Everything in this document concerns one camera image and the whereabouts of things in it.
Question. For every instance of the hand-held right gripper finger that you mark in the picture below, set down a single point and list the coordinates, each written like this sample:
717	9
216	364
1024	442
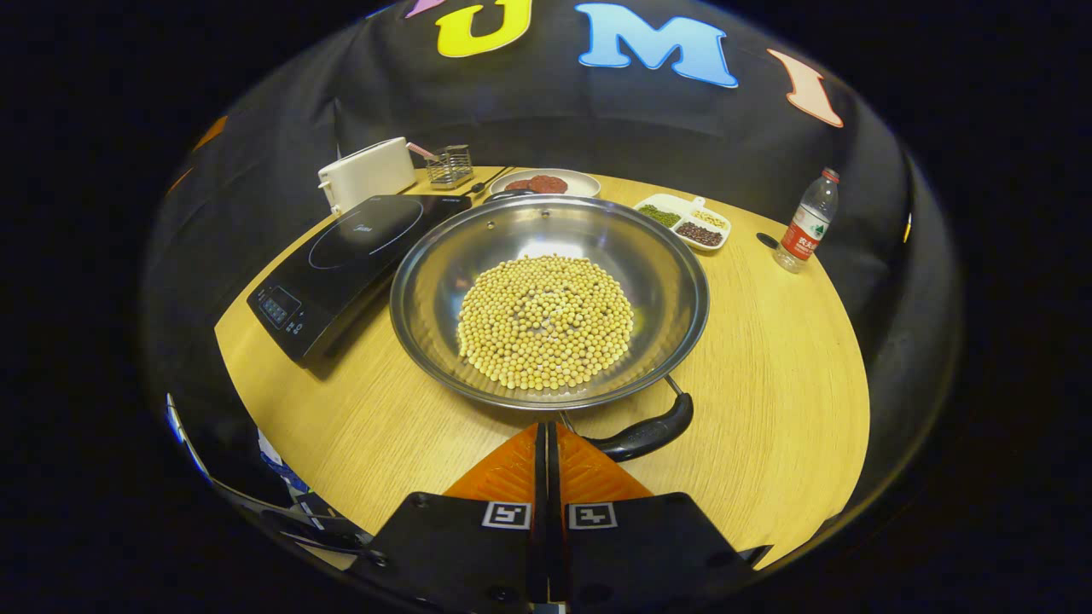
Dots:
541	477
553	477

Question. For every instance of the black induction cooktop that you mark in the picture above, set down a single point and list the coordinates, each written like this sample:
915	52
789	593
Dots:
341	256

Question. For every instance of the pile of soybeans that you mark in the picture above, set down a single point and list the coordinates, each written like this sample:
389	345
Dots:
546	324

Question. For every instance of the brown meat piece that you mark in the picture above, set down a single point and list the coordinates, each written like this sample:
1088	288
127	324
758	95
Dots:
548	184
516	184

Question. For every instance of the white round plate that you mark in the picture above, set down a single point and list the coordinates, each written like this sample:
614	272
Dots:
582	182

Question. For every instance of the white divided dish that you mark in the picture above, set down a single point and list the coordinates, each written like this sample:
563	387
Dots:
682	200

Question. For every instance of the black round table grommet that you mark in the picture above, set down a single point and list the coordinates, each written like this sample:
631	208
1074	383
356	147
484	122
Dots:
767	240

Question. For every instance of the clear bottle with red label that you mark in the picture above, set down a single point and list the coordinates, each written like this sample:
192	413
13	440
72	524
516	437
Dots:
802	239

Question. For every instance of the pink stick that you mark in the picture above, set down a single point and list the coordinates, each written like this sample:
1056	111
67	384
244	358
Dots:
420	151

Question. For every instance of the white toaster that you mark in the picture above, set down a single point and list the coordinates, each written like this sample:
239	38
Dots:
367	175

